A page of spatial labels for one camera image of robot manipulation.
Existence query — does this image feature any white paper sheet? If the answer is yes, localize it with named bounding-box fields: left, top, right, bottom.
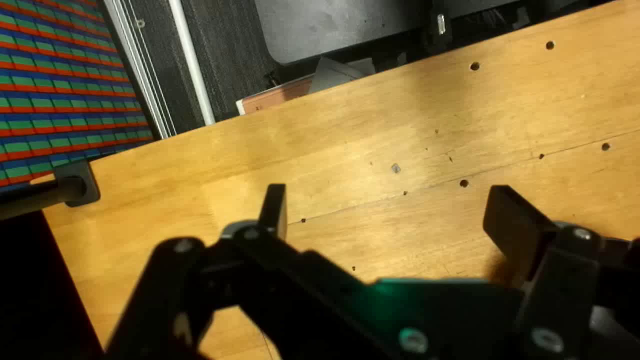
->
left=309, top=56, right=377, bottom=94

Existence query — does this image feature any grey flat panel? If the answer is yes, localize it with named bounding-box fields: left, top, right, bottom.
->
left=254, top=0, right=521, bottom=66

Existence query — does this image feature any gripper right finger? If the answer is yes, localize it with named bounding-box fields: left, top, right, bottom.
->
left=482, top=184, right=640, bottom=360

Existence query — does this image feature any red green blue striped cloth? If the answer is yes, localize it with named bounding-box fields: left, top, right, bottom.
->
left=0, top=0, right=154, bottom=193

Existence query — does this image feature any brown cardboard box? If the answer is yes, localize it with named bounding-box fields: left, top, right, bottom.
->
left=236, top=75, right=315, bottom=116

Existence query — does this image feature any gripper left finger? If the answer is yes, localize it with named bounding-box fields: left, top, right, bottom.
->
left=102, top=183, right=401, bottom=360

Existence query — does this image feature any grey clamp with rod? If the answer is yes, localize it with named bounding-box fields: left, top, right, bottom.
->
left=0, top=160, right=101, bottom=221

